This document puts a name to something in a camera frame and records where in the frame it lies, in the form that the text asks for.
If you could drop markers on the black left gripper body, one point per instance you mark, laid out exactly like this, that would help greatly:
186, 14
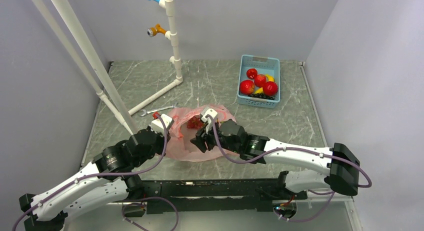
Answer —
158, 148

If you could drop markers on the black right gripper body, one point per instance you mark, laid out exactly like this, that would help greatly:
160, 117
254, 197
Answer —
203, 136

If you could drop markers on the red fake grape bunch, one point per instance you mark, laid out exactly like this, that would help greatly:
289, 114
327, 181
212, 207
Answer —
194, 122

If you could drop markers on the large red fake apple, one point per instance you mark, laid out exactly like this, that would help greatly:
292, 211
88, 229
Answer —
247, 87

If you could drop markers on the pink plastic bag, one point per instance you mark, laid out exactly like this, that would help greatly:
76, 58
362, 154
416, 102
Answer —
179, 146

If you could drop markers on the red fake peach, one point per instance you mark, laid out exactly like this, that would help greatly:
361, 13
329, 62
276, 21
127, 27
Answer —
260, 80

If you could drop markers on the small red fake fruit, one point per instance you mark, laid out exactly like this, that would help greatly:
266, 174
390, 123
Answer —
251, 73

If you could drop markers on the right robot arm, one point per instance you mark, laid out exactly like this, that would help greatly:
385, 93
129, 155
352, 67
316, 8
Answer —
335, 168

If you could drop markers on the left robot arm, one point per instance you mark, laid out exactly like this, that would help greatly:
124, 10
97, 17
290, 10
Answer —
108, 178

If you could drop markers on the dark fake grape bunch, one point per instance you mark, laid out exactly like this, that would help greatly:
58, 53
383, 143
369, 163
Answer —
261, 96

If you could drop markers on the yellow fake banana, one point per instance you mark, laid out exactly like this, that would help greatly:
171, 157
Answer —
269, 78

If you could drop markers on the white diagonal support pole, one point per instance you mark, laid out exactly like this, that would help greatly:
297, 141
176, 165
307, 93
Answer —
108, 94

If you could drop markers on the silver open-end wrench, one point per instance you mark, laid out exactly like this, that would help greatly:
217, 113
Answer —
144, 112

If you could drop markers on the light blue plastic basket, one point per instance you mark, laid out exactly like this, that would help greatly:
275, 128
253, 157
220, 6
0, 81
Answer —
266, 66

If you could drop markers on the orange hook on pipe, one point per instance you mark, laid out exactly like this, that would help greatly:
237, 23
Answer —
157, 29

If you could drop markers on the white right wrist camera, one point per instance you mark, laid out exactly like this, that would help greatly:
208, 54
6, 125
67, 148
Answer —
208, 116

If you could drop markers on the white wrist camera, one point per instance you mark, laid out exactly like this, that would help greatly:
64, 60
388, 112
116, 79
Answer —
161, 123
208, 116

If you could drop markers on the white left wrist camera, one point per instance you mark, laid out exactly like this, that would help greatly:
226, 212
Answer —
161, 123

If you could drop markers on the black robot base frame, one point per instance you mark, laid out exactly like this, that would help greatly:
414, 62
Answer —
259, 194

